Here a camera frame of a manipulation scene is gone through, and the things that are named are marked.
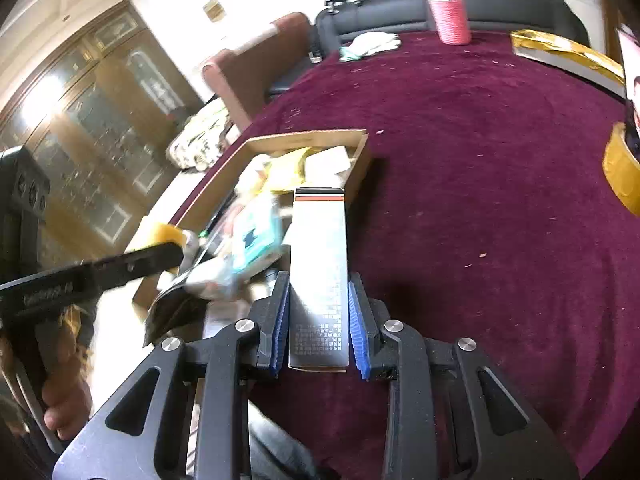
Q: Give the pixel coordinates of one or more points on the black foil package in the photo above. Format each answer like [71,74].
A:
[170,310]

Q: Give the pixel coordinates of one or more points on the brown packing tape roll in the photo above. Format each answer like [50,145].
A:
[620,170]

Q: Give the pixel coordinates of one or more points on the white gloves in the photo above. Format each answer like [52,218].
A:
[372,45]

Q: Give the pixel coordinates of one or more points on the cardboard box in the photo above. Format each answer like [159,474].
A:
[350,170]

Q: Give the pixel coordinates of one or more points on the pink roll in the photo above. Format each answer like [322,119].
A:
[450,10]

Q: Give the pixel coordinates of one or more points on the cartoon print tissue pack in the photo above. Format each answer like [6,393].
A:
[255,235]

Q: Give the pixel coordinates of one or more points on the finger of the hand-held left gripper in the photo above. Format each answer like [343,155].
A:
[140,262]

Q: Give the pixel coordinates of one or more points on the black sofa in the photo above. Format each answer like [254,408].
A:
[390,10]

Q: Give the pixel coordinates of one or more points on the yellow snack packet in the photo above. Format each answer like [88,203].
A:
[287,170]

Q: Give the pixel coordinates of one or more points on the wooden glass cabinet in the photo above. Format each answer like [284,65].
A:
[100,125]

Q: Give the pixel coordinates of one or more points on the person's left hand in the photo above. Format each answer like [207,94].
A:
[65,400]

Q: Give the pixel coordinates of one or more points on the silver carton box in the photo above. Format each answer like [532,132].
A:
[320,270]

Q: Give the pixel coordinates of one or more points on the floral cloth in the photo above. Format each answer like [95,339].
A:
[200,135]

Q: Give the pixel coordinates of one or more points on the gold wall plaque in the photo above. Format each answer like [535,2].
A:
[214,10]

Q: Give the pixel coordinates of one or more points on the brown chair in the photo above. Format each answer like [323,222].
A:
[235,85]

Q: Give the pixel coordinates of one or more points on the small white box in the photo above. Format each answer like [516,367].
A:
[327,165]

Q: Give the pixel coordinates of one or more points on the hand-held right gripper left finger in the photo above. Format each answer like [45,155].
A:
[280,325]

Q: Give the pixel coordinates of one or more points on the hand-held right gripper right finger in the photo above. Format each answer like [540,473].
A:
[357,330]

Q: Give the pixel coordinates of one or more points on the gold padded envelope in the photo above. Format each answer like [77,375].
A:
[565,55]

